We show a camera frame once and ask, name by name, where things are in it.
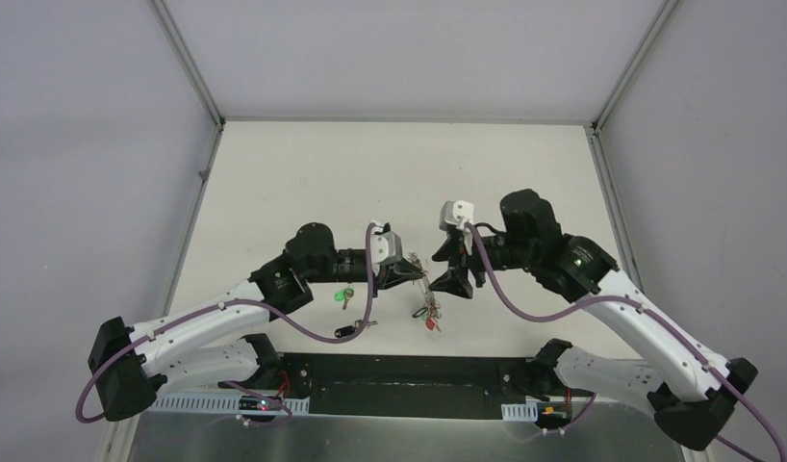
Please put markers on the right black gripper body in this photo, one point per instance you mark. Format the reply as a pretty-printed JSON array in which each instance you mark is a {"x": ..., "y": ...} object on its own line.
[{"x": 467, "y": 260}]

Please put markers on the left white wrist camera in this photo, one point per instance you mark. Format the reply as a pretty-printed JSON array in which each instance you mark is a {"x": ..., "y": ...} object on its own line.
[{"x": 385, "y": 245}]

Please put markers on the aluminium frame rail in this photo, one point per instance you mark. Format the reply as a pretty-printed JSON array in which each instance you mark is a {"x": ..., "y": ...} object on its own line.
[{"x": 638, "y": 384}]

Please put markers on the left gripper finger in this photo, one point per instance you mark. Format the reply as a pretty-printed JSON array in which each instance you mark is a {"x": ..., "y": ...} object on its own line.
[
  {"x": 396, "y": 279},
  {"x": 411, "y": 266}
]

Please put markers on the black tagged key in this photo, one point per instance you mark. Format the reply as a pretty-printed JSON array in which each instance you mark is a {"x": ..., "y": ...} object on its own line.
[{"x": 348, "y": 332}]

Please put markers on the green tagged key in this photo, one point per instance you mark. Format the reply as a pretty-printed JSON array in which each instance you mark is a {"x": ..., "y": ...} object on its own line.
[{"x": 344, "y": 296}]

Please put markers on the controller board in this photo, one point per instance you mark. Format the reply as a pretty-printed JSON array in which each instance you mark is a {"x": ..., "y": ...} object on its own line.
[
  {"x": 255, "y": 404},
  {"x": 554, "y": 415}
]

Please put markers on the left controller board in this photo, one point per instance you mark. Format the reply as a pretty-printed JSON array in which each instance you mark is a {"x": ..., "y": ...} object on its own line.
[{"x": 255, "y": 404}]

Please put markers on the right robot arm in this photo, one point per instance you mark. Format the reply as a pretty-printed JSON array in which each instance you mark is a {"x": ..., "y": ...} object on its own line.
[{"x": 590, "y": 280}]

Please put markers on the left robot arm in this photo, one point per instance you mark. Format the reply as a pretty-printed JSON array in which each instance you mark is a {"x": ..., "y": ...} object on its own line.
[{"x": 133, "y": 365}]

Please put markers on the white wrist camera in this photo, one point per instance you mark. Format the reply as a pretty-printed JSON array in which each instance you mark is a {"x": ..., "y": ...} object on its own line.
[
  {"x": 455, "y": 215},
  {"x": 385, "y": 245}
]

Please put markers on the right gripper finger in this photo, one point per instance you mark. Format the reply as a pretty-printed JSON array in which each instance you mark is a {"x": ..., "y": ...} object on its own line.
[
  {"x": 449, "y": 250},
  {"x": 455, "y": 281}
]

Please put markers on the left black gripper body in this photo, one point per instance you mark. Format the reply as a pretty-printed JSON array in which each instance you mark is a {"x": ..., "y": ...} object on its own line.
[{"x": 386, "y": 272}]

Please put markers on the right controller board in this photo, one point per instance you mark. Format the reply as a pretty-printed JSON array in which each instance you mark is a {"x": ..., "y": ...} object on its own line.
[{"x": 554, "y": 415}]

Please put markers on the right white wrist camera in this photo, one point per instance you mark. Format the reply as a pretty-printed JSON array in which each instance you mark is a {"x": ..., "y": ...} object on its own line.
[{"x": 455, "y": 215}]

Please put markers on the large keyring with keys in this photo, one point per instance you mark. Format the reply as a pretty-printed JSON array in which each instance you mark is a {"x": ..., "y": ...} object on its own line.
[{"x": 429, "y": 312}]

